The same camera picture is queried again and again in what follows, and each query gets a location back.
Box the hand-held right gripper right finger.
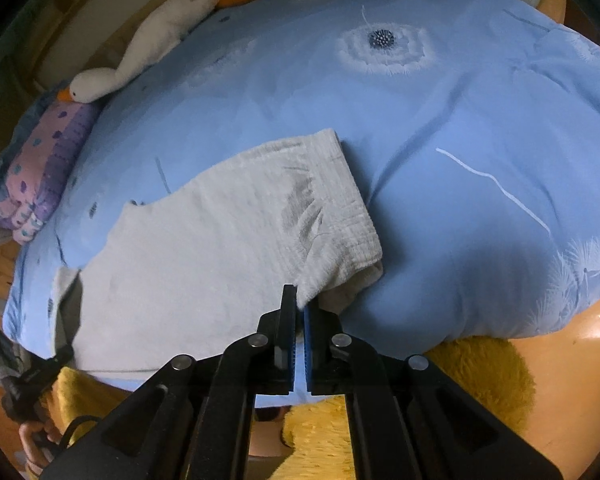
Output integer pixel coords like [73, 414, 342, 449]
[304, 305, 564, 480]

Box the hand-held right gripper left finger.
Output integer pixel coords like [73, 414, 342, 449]
[39, 284, 297, 480]

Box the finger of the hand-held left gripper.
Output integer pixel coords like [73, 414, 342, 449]
[27, 342, 77, 386]

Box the grey towel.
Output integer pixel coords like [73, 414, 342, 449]
[52, 129, 385, 377]

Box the person's left hand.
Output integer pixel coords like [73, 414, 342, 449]
[19, 419, 62, 477]

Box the purple patterned pillow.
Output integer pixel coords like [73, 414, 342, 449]
[0, 92, 101, 246]

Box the blue dandelion print blanket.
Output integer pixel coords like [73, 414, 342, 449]
[2, 0, 600, 408]

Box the white goose plush toy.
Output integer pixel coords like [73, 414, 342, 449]
[57, 0, 299, 106]

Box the black cable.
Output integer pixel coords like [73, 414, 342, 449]
[57, 414, 102, 450]

